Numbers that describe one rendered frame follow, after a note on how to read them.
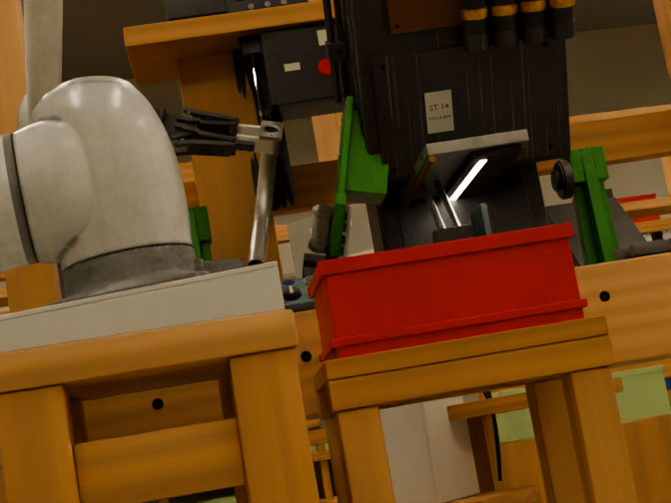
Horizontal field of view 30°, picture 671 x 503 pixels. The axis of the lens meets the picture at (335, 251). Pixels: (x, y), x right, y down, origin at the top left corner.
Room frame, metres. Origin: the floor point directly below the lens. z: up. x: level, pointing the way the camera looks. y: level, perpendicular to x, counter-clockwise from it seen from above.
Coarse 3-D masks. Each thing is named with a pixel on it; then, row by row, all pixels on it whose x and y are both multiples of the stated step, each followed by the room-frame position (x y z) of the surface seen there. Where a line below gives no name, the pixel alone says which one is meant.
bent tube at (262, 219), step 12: (264, 132) 2.13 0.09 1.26; (276, 132) 2.16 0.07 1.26; (276, 144) 2.15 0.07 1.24; (264, 156) 2.16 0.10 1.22; (276, 156) 2.17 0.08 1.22; (264, 168) 2.18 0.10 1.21; (264, 180) 2.19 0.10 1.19; (264, 192) 2.19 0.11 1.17; (264, 204) 2.19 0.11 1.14; (264, 216) 2.17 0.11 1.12; (264, 228) 2.14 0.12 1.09; (252, 240) 2.12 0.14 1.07; (264, 240) 2.11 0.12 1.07; (252, 252) 2.08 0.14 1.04; (264, 252) 2.08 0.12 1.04; (252, 264) 2.09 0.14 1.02
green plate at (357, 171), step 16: (352, 96) 2.04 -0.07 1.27; (352, 112) 2.05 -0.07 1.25; (352, 128) 2.05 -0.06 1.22; (352, 144) 2.05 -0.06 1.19; (352, 160) 2.05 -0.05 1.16; (368, 160) 2.05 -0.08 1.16; (336, 176) 2.13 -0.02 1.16; (352, 176) 2.05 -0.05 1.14; (368, 176) 2.05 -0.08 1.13; (384, 176) 2.06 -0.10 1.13; (352, 192) 2.06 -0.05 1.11; (368, 192) 2.05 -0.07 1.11; (384, 192) 2.06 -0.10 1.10
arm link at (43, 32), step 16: (32, 0) 1.84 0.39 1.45; (48, 0) 1.84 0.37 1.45; (32, 16) 1.85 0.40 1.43; (48, 16) 1.85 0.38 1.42; (32, 32) 1.86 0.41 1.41; (48, 32) 1.86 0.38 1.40; (32, 48) 1.86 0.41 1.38; (48, 48) 1.87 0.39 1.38; (32, 64) 1.87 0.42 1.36; (48, 64) 1.88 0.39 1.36; (32, 80) 1.88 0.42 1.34; (48, 80) 1.88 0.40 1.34; (32, 96) 1.89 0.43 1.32; (32, 112) 1.91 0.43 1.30
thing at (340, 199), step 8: (336, 192) 2.04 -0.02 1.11; (336, 200) 2.02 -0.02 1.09; (344, 200) 2.02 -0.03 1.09; (336, 208) 2.01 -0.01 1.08; (344, 208) 2.01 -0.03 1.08; (336, 216) 2.02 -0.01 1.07; (336, 224) 2.03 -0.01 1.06; (336, 232) 2.04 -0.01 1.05; (336, 240) 2.05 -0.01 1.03; (336, 248) 2.06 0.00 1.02
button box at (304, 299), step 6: (300, 282) 1.85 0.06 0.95; (306, 282) 1.85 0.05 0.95; (282, 288) 1.84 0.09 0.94; (300, 288) 1.84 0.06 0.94; (306, 288) 1.83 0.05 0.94; (300, 294) 1.81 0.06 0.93; (306, 294) 1.82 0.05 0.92; (288, 300) 1.81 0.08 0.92; (294, 300) 1.81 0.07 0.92; (300, 300) 1.80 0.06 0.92; (306, 300) 1.80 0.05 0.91; (312, 300) 1.80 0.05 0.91; (288, 306) 1.80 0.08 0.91; (294, 306) 1.80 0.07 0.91; (300, 306) 1.80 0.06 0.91; (306, 306) 1.80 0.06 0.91; (312, 306) 1.81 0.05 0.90
